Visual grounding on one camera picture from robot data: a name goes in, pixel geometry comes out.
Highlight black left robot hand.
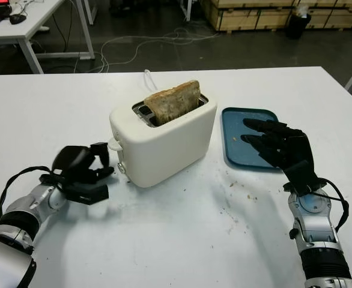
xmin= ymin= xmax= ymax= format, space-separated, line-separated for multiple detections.
xmin=52 ymin=142 xmax=115 ymax=185

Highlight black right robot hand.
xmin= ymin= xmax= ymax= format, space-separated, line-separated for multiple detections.
xmin=241 ymin=118 xmax=320 ymax=193

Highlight white two-slot toaster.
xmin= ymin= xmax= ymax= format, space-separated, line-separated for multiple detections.
xmin=108 ymin=89 xmax=218 ymax=189

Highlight brown bread slice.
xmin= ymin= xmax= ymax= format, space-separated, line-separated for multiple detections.
xmin=143 ymin=79 xmax=201 ymax=126

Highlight blue plastic tray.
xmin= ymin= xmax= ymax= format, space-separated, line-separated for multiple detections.
xmin=221 ymin=107 xmax=285 ymax=173

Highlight black trash bin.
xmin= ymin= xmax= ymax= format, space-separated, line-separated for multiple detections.
xmin=285 ymin=11 xmax=312 ymax=40

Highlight white office desk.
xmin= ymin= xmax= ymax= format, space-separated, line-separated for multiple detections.
xmin=0 ymin=0 xmax=96 ymax=74

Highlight stacked wooden crates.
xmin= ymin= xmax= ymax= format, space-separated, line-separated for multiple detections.
xmin=201 ymin=0 xmax=352 ymax=31

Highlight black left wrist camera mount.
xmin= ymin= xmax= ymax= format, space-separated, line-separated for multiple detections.
xmin=39 ymin=173 xmax=109 ymax=206

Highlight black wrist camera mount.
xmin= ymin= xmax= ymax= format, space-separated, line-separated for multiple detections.
xmin=282 ymin=179 xmax=327 ymax=193
xmin=39 ymin=173 xmax=109 ymax=206

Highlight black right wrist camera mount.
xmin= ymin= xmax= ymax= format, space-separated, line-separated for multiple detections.
xmin=282 ymin=179 xmax=327 ymax=193

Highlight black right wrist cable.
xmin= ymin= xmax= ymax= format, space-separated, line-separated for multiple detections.
xmin=312 ymin=178 xmax=350 ymax=233

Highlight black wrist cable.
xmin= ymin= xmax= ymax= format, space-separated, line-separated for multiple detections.
xmin=0 ymin=166 xmax=62 ymax=218
xmin=312 ymin=178 xmax=350 ymax=233

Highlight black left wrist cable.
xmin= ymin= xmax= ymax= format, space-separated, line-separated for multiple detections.
xmin=0 ymin=166 xmax=62 ymax=218

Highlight white toaster power cord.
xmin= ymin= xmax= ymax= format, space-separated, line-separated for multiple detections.
xmin=144 ymin=69 xmax=159 ymax=91

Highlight white floor cable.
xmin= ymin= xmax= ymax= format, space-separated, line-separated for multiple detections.
xmin=99 ymin=27 xmax=222 ymax=73

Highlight white desk frame leg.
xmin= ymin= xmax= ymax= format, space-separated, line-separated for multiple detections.
xmin=180 ymin=0 xmax=192 ymax=22

